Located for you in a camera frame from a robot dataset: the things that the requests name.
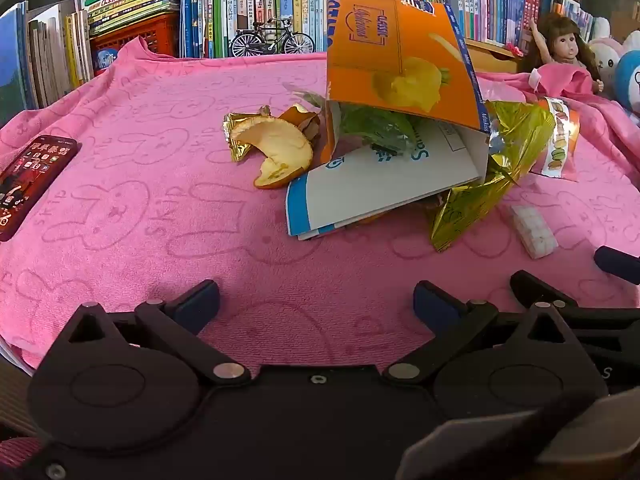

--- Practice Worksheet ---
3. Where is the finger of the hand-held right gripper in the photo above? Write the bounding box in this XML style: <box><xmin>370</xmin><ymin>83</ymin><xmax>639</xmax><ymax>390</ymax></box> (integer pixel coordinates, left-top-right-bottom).
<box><xmin>510</xmin><ymin>270</ymin><xmax>640</xmax><ymax>358</ymax></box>
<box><xmin>594</xmin><ymin>246</ymin><xmax>640</xmax><ymax>287</ymax></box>

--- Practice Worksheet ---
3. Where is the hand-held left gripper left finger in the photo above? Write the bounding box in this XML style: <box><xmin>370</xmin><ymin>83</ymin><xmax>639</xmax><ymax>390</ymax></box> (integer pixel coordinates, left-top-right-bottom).
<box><xmin>65</xmin><ymin>280</ymin><xmax>252</xmax><ymax>387</ymax></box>

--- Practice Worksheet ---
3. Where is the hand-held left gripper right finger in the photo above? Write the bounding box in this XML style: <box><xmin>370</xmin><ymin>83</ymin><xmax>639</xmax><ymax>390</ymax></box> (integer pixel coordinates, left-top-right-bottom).
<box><xmin>382</xmin><ymin>281</ymin><xmax>581</xmax><ymax>386</ymax></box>

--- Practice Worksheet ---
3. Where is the gold foil snack bag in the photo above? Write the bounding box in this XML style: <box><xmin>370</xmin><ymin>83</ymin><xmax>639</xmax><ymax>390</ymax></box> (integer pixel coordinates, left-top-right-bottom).
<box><xmin>427</xmin><ymin>100</ymin><xmax>556</xmax><ymax>253</ymax></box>

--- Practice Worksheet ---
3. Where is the orange snack box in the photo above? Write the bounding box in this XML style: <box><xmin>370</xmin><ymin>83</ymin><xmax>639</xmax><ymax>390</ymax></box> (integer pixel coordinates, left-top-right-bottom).
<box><xmin>325</xmin><ymin>0</ymin><xmax>489</xmax><ymax>168</ymax></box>

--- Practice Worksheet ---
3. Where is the white segmented block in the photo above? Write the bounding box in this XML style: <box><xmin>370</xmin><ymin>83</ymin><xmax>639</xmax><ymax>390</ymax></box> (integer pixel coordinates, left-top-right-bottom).
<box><xmin>510</xmin><ymin>204</ymin><xmax>559</xmax><ymax>260</ymax></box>

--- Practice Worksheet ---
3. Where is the pink rabbit-print blanket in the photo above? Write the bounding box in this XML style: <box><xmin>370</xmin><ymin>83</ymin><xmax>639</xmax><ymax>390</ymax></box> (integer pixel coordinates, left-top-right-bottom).
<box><xmin>0</xmin><ymin>40</ymin><xmax>640</xmax><ymax>373</ymax></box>

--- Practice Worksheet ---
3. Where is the white and blue booklet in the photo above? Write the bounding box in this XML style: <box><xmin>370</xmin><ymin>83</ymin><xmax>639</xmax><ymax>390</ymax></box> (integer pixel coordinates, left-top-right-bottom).
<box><xmin>286</xmin><ymin>120</ymin><xmax>489</xmax><ymax>241</ymax></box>

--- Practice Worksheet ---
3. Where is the orange macaron snack packet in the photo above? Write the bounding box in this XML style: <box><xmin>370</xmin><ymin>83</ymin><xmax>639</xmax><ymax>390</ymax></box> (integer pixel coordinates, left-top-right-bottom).
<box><xmin>530</xmin><ymin>96</ymin><xmax>581</xmax><ymax>182</ymax></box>

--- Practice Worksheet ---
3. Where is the crumpled gold candy wrapper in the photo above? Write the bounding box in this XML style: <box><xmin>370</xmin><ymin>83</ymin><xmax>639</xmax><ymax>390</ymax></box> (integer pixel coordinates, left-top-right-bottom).
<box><xmin>222</xmin><ymin>106</ymin><xmax>272</xmax><ymax>163</ymax></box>

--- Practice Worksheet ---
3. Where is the large orange peel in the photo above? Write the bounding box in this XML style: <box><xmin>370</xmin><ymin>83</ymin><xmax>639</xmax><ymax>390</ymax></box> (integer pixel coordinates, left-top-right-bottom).
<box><xmin>228</xmin><ymin>115</ymin><xmax>314</xmax><ymax>190</ymax></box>

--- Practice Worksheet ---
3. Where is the blue cat plush toy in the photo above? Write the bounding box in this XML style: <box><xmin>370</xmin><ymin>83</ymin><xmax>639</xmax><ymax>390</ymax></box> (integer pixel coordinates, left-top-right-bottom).
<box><xmin>614</xmin><ymin>30</ymin><xmax>640</xmax><ymax>117</ymax></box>

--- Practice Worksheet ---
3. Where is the white rabbit plush toy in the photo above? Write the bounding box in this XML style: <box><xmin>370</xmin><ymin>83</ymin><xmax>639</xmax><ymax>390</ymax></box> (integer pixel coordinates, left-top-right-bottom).
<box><xmin>587</xmin><ymin>17</ymin><xmax>632</xmax><ymax>100</ymax></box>

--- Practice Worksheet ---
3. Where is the dark red packet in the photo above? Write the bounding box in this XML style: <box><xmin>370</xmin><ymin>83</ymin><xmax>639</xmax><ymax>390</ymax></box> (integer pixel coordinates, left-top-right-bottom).
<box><xmin>0</xmin><ymin>135</ymin><xmax>81</xmax><ymax>242</ymax></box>

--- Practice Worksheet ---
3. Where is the small orange peel piece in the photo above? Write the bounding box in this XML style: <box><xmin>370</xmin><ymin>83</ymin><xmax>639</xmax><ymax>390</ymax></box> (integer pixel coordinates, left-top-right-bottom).
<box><xmin>277</xmin><ymin>104</ymin><xmax>322</xmax><ymax>142</ymax></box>

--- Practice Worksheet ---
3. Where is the brown-haired doll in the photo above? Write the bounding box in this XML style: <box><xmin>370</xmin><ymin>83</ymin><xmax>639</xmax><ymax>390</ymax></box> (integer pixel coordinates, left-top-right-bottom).
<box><xmin>520</xmin><ymin>14</ymin><xmax>606</xmax><ymax>96</ymax></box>

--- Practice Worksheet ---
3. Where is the wooden drawer box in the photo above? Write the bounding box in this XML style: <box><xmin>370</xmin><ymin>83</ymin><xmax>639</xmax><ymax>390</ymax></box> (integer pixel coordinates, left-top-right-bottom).
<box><xmin>462</xmin><ymin>39</ymin><xmax>523</xmax><ymax>75</ymax></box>

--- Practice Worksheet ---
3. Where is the miniature bicycle model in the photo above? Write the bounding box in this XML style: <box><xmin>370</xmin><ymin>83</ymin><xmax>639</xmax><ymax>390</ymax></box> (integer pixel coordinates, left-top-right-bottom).
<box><xmin>230</xmin><ymin>16</ymin><xmax>316</xmax><ymax>59</ymax></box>

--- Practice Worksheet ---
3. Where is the red plastic crate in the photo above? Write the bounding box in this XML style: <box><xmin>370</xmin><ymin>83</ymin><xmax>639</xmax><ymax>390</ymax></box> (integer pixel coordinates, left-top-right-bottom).
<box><xmin>90</xmin><ymin>12</ymin><xmax>181</xmax><ymax>62</ymax></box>

